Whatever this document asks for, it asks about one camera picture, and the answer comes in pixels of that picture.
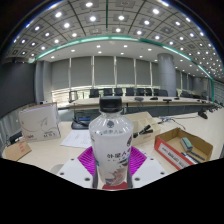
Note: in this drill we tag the grey whiteboard eraser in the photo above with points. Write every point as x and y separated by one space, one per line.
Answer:
186 144

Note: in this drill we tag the flat brown cardboard sheet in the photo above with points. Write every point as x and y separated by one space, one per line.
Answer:
16 150

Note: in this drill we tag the long black desk device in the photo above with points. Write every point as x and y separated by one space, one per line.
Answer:
16 137

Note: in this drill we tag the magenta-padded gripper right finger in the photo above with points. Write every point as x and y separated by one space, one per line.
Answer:
143 168

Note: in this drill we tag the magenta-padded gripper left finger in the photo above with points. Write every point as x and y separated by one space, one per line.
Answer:
78 168

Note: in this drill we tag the white labelled black-capped drink bottle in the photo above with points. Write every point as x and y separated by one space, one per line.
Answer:
111 140

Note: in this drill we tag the long curved conference desk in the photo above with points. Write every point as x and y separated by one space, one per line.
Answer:
150 102

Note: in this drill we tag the large white printed carton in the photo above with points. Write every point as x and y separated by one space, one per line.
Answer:
40 121

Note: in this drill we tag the row of black office chairs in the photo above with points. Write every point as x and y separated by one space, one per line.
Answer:
118 92

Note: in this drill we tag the black desk telephone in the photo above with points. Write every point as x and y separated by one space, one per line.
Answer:
80 124

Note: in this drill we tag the red-edged open cardboard box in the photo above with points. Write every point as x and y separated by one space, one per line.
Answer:
203 146

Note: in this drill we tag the small open beige cardboard box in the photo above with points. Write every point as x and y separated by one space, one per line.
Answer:
140 118

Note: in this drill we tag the recessed round ceiling lights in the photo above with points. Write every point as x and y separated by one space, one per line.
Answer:
92 18

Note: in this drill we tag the white printed paper sheet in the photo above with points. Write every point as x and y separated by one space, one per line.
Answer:
77 138

